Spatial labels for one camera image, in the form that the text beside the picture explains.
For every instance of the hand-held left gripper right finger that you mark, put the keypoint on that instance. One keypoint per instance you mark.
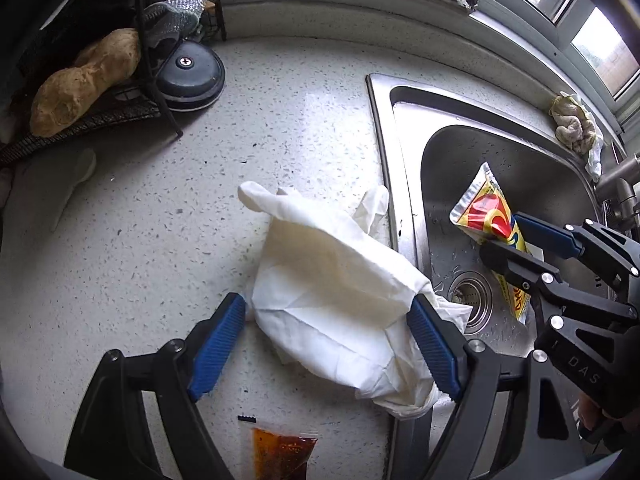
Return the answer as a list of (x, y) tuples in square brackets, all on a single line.
[(435, 350)]

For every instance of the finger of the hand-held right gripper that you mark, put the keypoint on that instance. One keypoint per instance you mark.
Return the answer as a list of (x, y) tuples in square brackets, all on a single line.
[(575, 310), (547, 237)]

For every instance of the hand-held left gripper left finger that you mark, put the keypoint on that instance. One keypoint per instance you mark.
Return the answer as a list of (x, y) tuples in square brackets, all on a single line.
[(215, 345)]

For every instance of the yellow red sauce packet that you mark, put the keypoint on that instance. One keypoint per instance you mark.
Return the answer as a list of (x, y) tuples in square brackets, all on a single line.
[(490, 210)]

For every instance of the white glove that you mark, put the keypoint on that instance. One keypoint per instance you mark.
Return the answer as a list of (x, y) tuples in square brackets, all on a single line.
[(330, 280)]

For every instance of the small black torn strip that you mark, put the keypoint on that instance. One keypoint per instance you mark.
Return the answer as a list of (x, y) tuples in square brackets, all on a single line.
[(247, 418)]

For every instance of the metal faucet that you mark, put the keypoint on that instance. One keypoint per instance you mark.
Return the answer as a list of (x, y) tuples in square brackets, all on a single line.
[(620, 180)]

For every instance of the dirty crumpled rag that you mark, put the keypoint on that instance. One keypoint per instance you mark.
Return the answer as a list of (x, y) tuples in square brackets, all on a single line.
[(575, 125)]

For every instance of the stainless steel sink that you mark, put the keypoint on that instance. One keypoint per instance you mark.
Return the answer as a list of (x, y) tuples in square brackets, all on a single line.
[(450, 160)]

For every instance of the chili oil sachet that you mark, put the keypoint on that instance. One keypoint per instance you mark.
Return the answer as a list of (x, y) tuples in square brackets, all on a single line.
[(280, 455)]

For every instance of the dark round disc with screw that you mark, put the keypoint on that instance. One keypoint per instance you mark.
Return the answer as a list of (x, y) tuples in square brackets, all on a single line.
[(187, 72)]

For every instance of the ginger root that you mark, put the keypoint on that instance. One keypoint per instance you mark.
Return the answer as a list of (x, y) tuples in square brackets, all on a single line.
[(75, 90)]

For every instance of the silver mesh bag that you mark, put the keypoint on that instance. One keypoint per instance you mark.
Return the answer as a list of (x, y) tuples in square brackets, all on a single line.
[(175, 5)]

